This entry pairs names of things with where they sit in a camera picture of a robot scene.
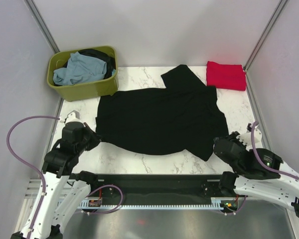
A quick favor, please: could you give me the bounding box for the black t shirt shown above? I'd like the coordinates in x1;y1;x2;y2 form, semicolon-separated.
96;65;229;161

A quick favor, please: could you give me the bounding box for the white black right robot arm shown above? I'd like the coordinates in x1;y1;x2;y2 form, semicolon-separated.
213;130;299;218

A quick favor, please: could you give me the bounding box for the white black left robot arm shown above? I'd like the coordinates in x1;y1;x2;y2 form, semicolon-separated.
11;119;100;239

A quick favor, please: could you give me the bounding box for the olive green plastic bin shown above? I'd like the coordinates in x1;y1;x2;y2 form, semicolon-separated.
47;46;118;102

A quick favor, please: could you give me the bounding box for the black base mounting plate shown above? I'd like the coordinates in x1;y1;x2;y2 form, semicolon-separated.
89;174;250;206

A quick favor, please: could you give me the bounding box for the light blue t shirt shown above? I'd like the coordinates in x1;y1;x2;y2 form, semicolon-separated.
53;52;107;86

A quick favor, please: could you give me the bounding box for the folded red t shirt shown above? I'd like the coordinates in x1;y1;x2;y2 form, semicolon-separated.
206;61;247;91

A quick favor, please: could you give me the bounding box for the black garment in bin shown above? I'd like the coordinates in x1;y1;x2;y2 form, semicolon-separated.
78;48;116;79

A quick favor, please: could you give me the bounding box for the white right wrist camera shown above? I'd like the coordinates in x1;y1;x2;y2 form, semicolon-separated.
236;123;262;147

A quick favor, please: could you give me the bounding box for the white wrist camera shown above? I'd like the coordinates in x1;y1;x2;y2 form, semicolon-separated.
236;123;262;147
59;110;82;124

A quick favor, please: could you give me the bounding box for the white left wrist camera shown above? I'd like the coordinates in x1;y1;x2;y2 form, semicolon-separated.
59;110;82;124

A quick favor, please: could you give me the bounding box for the slotted cable duct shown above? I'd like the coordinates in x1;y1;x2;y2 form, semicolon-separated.
78;198;239;211

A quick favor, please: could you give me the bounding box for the aluminium front rail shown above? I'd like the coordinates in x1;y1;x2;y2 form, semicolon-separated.
24;179;41;199

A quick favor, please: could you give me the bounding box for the left aluminium corner post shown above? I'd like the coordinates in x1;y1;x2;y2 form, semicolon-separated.
24;0;60;53

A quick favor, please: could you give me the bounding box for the aluminium corner post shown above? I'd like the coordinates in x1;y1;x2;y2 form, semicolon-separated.
24;0;60;53
242;0;290;72

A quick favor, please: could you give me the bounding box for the right aluminium corner post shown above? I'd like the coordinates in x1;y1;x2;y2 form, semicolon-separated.
242;0;290;72

